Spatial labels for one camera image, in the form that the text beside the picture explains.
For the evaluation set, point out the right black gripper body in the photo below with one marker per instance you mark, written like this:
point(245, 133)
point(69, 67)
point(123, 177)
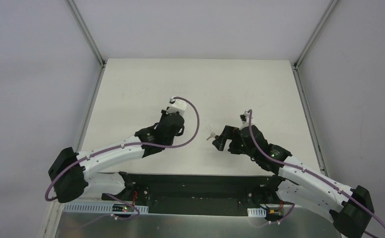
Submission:
point(228, 138)

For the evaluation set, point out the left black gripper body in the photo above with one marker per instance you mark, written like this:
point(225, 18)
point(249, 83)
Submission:
point(174, 121)

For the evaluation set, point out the key with black tag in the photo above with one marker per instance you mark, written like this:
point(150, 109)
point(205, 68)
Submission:
point(212, 136)

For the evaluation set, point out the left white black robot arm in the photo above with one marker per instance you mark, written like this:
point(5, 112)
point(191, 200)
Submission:
point(77, 174)

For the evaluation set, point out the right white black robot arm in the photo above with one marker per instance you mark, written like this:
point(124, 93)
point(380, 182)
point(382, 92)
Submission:
point(347, 208)

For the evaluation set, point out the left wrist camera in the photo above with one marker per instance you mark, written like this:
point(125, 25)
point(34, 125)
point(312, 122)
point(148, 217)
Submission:
point(176, 106)

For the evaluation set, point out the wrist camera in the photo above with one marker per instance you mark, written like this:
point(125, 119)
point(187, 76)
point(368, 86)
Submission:
point(176, 106)
point(245, 120)

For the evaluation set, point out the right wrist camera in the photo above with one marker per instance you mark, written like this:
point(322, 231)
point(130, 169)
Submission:
point(245, 120)

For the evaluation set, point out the right white cable duct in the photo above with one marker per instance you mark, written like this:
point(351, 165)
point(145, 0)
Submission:
point(256, 212)

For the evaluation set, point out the white cable duct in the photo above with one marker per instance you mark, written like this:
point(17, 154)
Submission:
point(256, 212)
point(98, 208)

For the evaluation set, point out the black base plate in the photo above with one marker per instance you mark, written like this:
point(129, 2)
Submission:
point(199, 194)

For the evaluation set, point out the left white cable duct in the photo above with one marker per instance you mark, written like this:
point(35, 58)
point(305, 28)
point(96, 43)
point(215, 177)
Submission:
point(98, 208)

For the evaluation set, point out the left aluminium frame post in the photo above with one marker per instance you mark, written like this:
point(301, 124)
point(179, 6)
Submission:
point(85, 32)

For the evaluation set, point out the aluminium frame post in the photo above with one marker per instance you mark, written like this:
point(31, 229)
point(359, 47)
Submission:
point(85, 32)
point(316, 32)

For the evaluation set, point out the right aluminium frame post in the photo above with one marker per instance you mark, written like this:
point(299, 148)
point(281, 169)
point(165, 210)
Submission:
point(316, 32)

